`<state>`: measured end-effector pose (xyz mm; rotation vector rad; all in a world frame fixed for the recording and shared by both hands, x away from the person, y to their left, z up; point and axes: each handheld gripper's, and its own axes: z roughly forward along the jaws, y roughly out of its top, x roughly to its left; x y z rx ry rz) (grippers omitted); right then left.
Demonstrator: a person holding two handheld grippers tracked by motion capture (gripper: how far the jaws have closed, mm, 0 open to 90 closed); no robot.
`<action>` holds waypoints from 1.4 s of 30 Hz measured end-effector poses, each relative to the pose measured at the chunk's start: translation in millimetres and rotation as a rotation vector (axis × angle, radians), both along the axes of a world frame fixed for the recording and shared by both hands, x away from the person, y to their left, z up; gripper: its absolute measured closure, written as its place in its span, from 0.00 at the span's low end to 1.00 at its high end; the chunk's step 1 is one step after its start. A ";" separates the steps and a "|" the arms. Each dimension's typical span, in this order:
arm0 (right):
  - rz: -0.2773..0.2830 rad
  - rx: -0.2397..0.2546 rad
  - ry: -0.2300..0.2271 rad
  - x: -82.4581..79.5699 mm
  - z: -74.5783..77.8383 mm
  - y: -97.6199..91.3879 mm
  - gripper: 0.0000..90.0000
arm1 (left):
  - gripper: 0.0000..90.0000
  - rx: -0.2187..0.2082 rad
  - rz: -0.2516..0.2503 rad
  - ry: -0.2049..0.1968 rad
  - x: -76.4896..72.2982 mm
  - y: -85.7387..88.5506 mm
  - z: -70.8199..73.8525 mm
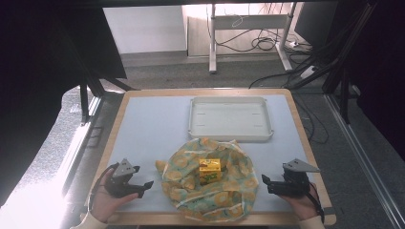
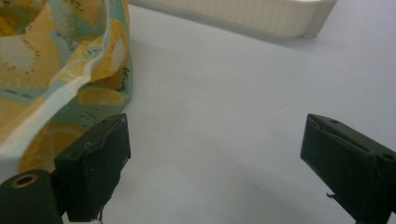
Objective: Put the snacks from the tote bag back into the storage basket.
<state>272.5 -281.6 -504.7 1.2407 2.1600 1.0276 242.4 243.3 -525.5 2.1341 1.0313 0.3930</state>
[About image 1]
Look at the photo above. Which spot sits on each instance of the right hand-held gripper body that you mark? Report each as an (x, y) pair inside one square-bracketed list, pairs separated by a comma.
[(296, 183)]

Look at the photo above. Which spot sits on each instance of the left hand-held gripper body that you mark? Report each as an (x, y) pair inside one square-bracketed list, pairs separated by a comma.
[(122, 171)]

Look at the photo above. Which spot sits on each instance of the green yellow patterned cloth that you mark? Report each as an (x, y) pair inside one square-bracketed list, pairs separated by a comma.
[(194, 203)]

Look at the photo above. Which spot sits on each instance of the yellow carton box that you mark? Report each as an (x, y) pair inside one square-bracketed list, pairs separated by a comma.
[(210, 171)]

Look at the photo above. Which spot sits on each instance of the person's right hand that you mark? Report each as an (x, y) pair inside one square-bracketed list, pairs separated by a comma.
[(305, 205)]

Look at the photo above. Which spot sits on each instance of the person's left hand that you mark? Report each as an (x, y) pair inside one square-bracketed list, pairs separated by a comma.
[(105, 203)]

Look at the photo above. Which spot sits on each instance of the light blue table mat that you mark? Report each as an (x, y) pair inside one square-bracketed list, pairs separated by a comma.
[(153, 127)]

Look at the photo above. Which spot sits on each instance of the white plastic tray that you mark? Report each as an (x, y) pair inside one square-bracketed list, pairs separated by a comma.
[(230, 119)]

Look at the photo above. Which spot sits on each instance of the black metal stand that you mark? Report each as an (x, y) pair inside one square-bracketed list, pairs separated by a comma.
[(344, 95), (84, 101)]

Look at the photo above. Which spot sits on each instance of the white power strip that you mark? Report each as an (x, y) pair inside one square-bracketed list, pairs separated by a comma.
[(308, 72)]

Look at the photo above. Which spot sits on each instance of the black curtain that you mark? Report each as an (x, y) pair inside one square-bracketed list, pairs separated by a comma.
[(38, 79)]

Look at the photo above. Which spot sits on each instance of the aluminium floor rail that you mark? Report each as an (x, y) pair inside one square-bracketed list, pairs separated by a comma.
[(366, 159)]

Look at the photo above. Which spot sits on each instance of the white desk frame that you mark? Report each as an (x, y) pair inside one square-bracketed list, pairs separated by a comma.
[(212, 41)]

